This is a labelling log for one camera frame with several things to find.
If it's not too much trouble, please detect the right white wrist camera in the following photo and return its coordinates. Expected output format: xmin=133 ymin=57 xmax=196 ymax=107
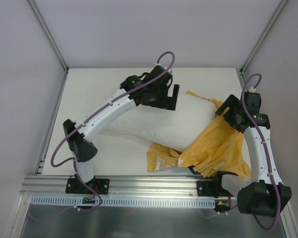
xmin=248 ymin=86 xmax=256 ymax=93

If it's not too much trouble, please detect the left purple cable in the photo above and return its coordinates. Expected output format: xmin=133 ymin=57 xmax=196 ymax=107
xmin=51 ymin=51 xmax=176 ymax=201

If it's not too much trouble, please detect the yellow Mickey Mouse pillowcase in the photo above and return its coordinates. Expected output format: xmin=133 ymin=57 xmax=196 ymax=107
xmin=147 ymin=91 xmax=251 ymax=181

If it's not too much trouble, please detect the aluminium frame post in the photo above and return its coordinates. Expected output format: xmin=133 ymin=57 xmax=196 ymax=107
xmin=26 ymin=0 xmax=69 ymax=73
xmin=240 ymin=0 xmax=289 ymax=76

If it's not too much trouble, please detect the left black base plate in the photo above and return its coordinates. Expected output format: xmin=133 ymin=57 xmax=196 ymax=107
xmin=65 ymin=176 xmax=110 ymax=195

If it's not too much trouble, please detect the white pillow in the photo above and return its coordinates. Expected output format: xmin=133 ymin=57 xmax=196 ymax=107
xmin=103 ymin=93 xmax=216 ymax=152

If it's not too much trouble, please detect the blue tag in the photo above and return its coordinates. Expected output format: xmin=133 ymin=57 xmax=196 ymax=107
xmin=188 ymin=166 xmax=203 ymax=177

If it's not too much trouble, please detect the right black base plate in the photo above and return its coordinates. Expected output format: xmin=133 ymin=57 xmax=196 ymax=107
xmin=196 ymin=180 xmax=230 ymax=198

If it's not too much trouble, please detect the left aluminium frame post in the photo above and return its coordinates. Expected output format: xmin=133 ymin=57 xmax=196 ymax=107
xmin=26 ymin=0 xmax=69 ymax=73

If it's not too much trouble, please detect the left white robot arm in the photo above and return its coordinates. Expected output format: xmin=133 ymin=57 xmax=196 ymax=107
xmin=63 ymin=65 xmax=180 ymax=194

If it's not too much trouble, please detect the white slotted cable duct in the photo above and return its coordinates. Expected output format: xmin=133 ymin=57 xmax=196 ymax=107
xmin=31 ymin=195 xmax=216 ymax=209

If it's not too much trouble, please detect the right aluminium frame post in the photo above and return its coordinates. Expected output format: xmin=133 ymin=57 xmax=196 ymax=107
xmin=240 ymin=0 xmax=289 ymax=76

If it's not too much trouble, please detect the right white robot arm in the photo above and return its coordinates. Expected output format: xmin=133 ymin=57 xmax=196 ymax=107
xmin=216 ymin=92 xmax=292 ymax=217

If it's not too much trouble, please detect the aluminium mounting rail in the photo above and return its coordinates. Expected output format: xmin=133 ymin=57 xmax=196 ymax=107
xmin=20 ymin=176 xmax=214 ymax=198

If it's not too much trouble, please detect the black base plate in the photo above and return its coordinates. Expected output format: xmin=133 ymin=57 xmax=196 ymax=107
xmin=65 ymin=176 xmax=110 ymax=195
xmin=196 ymin=180 xmax=230 ymax=198

